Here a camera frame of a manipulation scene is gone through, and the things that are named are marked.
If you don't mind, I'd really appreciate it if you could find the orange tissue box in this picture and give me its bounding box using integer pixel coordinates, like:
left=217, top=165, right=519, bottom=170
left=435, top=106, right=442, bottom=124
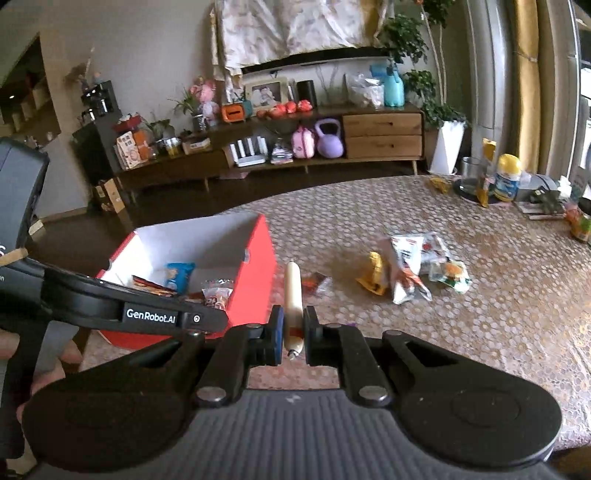
left=222, top=102, right=254, bottom=123

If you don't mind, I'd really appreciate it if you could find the white photo frame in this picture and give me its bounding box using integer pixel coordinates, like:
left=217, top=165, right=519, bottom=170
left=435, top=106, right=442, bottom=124
left=243, top=78, right=289, bottom=112

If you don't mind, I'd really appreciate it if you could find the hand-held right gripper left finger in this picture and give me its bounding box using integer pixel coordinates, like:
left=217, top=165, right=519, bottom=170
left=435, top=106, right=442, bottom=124
left=152, top=305, right=284, bottom=409

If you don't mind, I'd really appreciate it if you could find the tall potted tree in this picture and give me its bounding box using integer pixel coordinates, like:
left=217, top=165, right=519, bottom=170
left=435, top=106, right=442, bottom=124
left=376, top=0, right=469, bottom=130

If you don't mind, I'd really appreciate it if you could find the yellow lid bottle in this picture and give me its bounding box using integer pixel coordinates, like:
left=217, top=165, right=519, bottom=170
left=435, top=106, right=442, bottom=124
left=493, top=154, right=523, bottom=202

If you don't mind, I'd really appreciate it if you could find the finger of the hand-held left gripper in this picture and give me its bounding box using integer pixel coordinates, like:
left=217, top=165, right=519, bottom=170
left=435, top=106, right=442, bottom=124
left=41, top=267, right=232, bottom=344

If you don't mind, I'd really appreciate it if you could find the brown cardboard box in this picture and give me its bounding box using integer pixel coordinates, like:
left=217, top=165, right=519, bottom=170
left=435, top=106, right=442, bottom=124
left=95, top=179, right=126, bottom=214

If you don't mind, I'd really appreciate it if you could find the black coffee machine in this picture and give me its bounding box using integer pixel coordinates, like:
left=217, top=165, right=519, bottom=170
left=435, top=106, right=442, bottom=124
left=81, top=80, right=122, bottom=123

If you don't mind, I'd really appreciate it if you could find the person's left hand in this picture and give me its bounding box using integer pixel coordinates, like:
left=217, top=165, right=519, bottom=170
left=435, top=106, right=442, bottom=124
left=0, top=330, right=85, bottom=426

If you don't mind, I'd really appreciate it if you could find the purple kettlebell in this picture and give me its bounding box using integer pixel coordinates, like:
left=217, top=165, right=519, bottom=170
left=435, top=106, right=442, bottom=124
left=315, top=119, right=345, bottom=158

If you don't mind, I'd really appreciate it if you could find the yellow curtain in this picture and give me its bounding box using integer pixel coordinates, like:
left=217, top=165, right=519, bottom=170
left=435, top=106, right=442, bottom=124
left=510, top=0, right=583, bottom=174

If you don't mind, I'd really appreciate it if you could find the black speaker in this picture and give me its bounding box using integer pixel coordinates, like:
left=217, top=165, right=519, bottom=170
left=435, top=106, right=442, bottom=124
left=295, top=80, right=317, bottom=106

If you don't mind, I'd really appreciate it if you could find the white planter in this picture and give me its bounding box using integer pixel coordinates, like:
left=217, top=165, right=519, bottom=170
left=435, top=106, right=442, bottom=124
left=429, top=120, right=467, bottom=175

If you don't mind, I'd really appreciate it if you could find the white orange carton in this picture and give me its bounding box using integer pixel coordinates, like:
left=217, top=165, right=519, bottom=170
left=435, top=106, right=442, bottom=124
left=115, top=130, right=151, bottom=171

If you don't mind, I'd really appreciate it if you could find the white red snack packet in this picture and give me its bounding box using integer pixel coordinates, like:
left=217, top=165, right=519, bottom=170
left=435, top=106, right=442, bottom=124
left=420, top=233, right=450, bottom=264

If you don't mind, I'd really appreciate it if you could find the dried flower branch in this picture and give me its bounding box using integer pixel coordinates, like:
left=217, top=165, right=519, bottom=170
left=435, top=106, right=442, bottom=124
left=65, top=46, right=100, bottom=93

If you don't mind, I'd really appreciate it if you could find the white router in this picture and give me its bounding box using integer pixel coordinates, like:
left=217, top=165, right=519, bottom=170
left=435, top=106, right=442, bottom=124
left=228, top=137, right=269, bottom=167

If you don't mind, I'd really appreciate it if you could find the small green plant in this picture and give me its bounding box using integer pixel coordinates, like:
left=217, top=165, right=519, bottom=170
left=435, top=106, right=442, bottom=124
left=143, top=117, right=174, bottom=153

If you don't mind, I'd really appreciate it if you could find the wall shelf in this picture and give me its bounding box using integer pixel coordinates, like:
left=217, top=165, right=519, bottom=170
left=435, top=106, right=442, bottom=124
left=0, top=32, right=63, bottom=148

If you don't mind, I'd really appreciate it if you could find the glass vase with twigs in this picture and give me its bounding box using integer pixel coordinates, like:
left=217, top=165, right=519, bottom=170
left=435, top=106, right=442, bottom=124
left=318, top=65, right=345, bottom=106

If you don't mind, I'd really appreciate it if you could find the wooden drawer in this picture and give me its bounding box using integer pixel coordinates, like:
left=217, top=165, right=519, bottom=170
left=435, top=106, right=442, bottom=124
left=345, top=135, right=423, bottom=159
left=342, top=113, right=423, bottom=138

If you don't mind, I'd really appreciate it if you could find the small red candy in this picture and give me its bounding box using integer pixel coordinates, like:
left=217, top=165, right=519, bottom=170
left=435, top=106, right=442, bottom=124
left=307, top=272, right=332, bottom=296

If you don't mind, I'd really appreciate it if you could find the wooden television cabinet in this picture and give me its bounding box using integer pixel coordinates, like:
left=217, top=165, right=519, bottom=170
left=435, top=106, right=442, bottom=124
left=113, top=104, right=426, bottom=204

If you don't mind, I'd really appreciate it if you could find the black television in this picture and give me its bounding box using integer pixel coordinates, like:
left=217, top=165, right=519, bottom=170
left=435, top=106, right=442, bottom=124
left=241, top=46, right=391, bottom=75

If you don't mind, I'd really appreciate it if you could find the dark side cabinet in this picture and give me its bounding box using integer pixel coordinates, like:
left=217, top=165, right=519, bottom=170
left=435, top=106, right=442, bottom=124
left=71, top=121, right=121, bottom=185

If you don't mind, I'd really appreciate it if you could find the glass cup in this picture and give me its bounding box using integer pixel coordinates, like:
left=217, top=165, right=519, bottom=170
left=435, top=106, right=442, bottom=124
left=462, top=157, right=485, bottom=195

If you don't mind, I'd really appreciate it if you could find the stack of booklets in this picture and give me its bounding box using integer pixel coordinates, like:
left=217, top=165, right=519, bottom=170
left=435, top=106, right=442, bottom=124
left=270, top=141, right=295, bottom=165

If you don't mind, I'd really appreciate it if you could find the yellow snack packet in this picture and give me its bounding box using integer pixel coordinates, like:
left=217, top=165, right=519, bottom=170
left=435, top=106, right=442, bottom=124
left=355, top=251, right=387, bottom=295

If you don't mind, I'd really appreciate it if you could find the pink small case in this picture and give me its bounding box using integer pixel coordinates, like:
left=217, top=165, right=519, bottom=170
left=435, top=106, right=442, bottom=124
left=291, top=127, right=317, bottom=160

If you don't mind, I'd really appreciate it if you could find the blue water jug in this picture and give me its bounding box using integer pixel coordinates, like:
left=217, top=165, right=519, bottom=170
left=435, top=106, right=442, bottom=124
left=369, top=60, right=406, bottom=109

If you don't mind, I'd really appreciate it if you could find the clear plastic bag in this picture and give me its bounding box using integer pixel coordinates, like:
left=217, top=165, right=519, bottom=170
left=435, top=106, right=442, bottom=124
left=345, top=71, right=385, bottom=109

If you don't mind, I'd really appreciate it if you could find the black lid jar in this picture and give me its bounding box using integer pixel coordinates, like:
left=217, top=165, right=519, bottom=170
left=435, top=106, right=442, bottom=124
left=570, top=196, right=591, bottom=243

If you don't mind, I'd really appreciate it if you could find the black round tray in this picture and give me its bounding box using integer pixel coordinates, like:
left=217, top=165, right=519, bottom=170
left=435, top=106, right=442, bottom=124
left=452, top=178, right=502, bottom=204

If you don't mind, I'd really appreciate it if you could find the grey standing air conditioner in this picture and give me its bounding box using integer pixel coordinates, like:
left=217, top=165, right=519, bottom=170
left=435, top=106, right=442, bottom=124
left=464, top=0, right=522, bottom=134

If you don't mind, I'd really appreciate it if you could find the beige sausage stick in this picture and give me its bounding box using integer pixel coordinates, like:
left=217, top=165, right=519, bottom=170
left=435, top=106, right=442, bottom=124
left=284, top=262, right=305, bottom=358

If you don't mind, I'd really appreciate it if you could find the pink flower doll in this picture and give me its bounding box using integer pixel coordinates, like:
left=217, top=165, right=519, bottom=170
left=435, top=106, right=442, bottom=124
left=189, top=78, right=220, bottom=127

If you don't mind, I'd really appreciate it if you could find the blue snack packet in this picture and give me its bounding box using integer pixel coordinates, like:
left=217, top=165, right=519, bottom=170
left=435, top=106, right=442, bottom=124
left=166, top=263, right=195, bottom=294

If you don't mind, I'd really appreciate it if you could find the burger print snack packet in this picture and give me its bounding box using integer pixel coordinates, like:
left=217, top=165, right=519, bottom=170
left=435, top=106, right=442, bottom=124
left=429, top=261, right=472, bottom=294

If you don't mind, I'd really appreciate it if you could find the orange red chips packet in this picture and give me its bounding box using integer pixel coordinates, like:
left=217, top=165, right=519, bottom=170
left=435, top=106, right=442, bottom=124
left=202, top=279, right=235, bottom=310

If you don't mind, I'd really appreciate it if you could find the small potted plant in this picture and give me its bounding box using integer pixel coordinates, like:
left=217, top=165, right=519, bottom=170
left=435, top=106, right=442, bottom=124
left=168, top=90, right=208, bottom=132

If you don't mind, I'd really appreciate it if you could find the small cardboard box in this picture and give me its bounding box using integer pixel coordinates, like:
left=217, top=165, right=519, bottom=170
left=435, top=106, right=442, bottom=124
left=181, top=136, right=213, bottom=155

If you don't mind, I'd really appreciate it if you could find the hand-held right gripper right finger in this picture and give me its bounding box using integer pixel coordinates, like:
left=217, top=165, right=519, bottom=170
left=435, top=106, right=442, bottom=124
left=302, top=305, right=472, bottom=408

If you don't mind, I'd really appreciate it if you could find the red cardboard box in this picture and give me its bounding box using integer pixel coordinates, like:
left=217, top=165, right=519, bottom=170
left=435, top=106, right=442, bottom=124
left=95, top=213, right=278, bottom=349

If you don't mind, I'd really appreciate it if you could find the printed cloth cover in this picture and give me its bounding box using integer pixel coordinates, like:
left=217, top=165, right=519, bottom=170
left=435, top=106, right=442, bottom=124
left=210, top=0, right=393, bottom=77

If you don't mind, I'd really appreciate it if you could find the large white snack packet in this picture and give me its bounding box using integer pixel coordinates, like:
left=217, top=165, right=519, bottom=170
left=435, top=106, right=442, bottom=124
left=390, top=235, right=432, bottom=304

